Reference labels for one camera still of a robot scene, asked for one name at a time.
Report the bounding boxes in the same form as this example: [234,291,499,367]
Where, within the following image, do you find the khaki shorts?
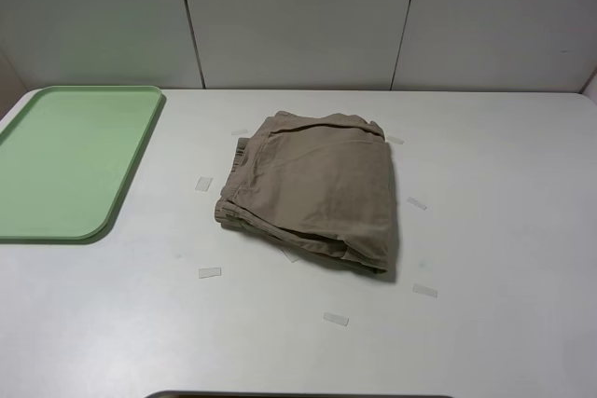
[215,111,399,274]

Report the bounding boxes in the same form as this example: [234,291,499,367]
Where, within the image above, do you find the green plastic tray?
[1,86,165,242]

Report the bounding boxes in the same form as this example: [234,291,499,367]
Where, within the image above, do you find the clear tape piece far right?
[386,135,404,144]

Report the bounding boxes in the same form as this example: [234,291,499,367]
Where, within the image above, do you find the clear tape piece front centre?
[323,312,350,326]

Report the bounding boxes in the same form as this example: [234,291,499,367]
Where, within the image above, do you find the clear tape piece front right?
[412,283,438,298]

